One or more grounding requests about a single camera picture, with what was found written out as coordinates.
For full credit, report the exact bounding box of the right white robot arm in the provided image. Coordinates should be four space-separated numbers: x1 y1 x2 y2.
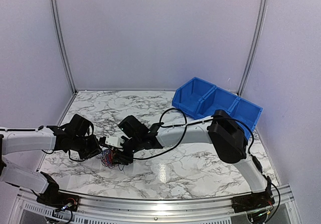
106 109 271 208

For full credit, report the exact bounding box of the aluminium front rail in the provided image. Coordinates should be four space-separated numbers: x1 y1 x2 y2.
15 183 295 224

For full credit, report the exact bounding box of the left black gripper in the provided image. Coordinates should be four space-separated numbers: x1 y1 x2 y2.
71 134 102 160

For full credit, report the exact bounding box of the right aluminium frame post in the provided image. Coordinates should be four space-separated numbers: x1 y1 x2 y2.
237 0 268 96

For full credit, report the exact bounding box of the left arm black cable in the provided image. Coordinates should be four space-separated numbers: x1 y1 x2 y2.
42 147 88 162

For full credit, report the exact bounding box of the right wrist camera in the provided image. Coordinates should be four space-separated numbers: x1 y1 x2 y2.
105 136 125 149

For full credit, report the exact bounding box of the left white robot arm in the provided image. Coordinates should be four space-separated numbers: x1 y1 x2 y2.
1 114 101 206

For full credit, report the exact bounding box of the aluminium frame post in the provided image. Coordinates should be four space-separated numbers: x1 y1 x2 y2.
237 0 268 96
50 0 77 94

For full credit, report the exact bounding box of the blue three-compartment bin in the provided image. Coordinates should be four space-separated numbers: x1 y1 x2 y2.
172 77 263 139

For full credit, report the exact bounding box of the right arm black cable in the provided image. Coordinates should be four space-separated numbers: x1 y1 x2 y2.
132 107 281 211

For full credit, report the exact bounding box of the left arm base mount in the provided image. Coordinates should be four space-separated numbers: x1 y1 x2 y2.
35 190 80 211

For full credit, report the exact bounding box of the left aluminium frame post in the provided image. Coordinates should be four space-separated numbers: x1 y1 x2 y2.
50 0 77 94

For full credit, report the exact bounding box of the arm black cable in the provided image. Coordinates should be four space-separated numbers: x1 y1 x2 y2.
132 107 281 211
42 147 88 162

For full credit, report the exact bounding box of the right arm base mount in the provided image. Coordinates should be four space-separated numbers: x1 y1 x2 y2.
232 191 275 213

